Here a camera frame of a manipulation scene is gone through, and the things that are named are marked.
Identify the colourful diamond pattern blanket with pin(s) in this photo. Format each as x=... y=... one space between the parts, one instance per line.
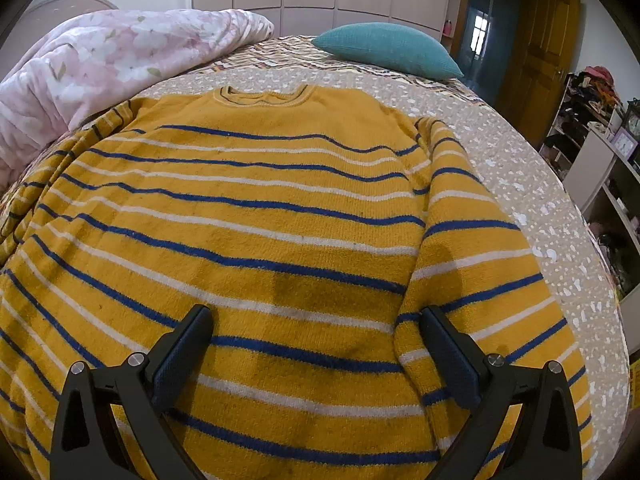
x=278 y=64

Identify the white cluttered shelf unit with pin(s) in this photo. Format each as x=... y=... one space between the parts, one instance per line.
x=603 y=186

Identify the pink floral comforter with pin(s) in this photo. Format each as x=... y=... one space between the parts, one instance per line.
x=97 y=60

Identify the small framed clock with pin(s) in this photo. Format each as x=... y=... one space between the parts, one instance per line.
x=624 y=143

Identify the round mauve headboard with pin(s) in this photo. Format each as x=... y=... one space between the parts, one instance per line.
x=38 y=21

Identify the yellow striped knit sweater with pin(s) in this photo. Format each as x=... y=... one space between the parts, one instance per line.
x=316 y=225

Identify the beige dotted quilt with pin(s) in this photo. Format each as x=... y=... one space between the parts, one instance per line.
x=525 y=187

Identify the teal pillow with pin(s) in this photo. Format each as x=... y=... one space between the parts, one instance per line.
x=391 y=46

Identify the brown wooden door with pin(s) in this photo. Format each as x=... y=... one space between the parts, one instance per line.
x=543 y=48

